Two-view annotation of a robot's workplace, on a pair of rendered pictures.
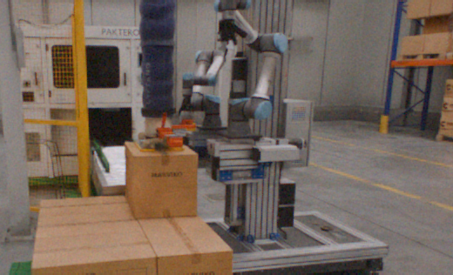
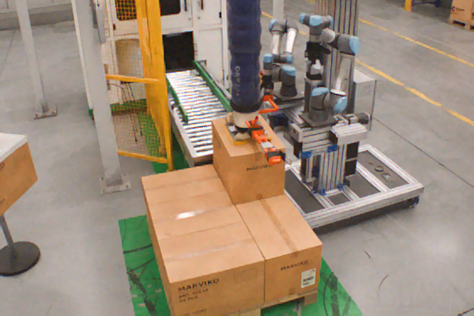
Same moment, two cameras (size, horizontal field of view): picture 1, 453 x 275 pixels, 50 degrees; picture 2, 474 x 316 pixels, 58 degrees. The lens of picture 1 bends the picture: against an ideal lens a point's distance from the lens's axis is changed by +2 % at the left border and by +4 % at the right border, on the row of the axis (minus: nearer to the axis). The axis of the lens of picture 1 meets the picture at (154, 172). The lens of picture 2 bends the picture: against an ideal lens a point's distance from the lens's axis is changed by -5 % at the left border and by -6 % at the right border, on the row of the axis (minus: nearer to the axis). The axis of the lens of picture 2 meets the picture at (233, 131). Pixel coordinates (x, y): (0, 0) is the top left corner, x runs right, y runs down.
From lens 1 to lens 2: 1.14 m
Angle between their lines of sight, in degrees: 16
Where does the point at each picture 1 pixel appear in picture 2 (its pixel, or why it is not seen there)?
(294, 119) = (361, 96)
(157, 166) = (250, 162)
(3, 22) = (84, 2)
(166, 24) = (255, 34)
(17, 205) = (109, 161)
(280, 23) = (351, 16)
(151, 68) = (240, 71)
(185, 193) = (274, 179)
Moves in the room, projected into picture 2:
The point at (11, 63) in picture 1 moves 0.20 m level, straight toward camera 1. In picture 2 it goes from (93, 39) to (96, 45)
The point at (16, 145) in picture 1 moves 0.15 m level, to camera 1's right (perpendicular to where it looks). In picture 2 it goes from (103, 111) to (119, 110)
